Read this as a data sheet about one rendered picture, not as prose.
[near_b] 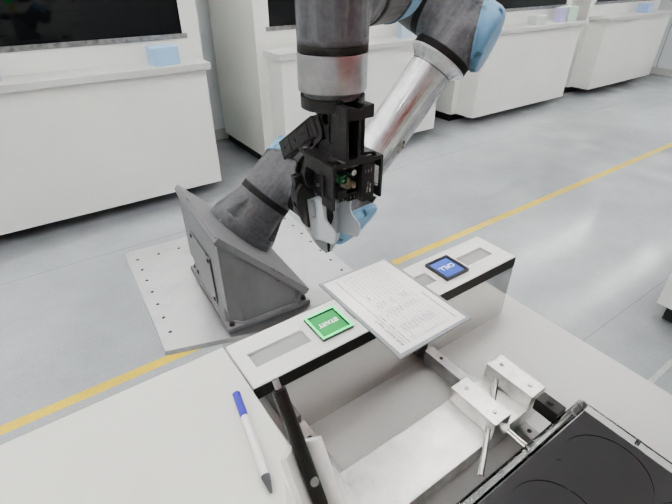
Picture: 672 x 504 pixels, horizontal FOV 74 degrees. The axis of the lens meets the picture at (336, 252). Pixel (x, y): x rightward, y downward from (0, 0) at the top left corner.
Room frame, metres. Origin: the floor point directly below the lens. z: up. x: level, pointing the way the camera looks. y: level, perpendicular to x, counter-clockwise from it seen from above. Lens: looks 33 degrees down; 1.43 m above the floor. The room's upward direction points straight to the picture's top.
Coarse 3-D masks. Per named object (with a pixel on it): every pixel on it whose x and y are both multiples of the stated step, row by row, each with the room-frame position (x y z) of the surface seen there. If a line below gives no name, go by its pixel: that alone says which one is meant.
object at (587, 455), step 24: (576, 432) 0.37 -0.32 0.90; (600, 432) 0.37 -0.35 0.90; (552, 456) 0.34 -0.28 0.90; (576, 456) 0.34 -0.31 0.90; (600, 456) 0.34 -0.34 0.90; (624, 456) 0.34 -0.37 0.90; (648, 456) 0.34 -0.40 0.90; (528, 480) 0.31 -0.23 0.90; (552, 480) 0.31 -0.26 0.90; (576, 480) 0.31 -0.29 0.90; (600, 480) 0.31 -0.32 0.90; (624, 480) 0.31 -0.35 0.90; (648, 480) 0.31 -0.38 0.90
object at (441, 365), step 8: (432, 352) 0.57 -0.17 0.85; (440, 352) 0.57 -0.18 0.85; (424, 360) 0.57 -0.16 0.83; (432, 360) 0.56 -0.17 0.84; (440, 360) 0.55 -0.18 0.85; (448, 360) 0.55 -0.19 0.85; (432, 368) 0.55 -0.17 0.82; (440, 368) 0.54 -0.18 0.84; (448, 368) 0.53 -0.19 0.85; (456, 368) 0.53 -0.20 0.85; (440, 376) 0.54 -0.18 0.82; (448, 376) 0.52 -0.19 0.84; (456, 376) 0.51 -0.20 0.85; (464, 376) 0.51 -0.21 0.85; (520, 424) 0.42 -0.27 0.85; (528, 424) 0.42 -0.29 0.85; (520, 432) 0.41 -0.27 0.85; (528, 432) 0.41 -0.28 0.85; (536, 432) 0.41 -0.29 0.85; (528, 440) 0.40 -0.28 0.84
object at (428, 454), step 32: (480, 384) 0.47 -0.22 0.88; (448, 416) 0.41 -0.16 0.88; (512, 416) 0.41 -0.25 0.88; (384, 448) 0.36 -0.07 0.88; (416, 448) 0.36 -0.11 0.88; (448, 448) 0.36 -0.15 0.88; (480, 448) 0.36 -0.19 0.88; (352, 480) 0.32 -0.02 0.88; (384, 480) 0.32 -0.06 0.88; (416, 480) 0.32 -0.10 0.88; (448, 480) 0.33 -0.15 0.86
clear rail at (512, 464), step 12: (576, 408) 0.41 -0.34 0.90; (564, 420) 0.39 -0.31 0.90; (540, 432) 0.37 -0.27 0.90; (552, 432) 0.37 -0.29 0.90; (528, 444) 0.35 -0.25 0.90; (540, 444) 0.35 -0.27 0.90; (516, 456) 0.33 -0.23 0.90; (528, 456) 0.34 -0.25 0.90; (504, 468) 0.32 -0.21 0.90; (516, 468) 0.32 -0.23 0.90; (492, 480) 0.30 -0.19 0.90; (480, 492) 0.29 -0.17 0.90
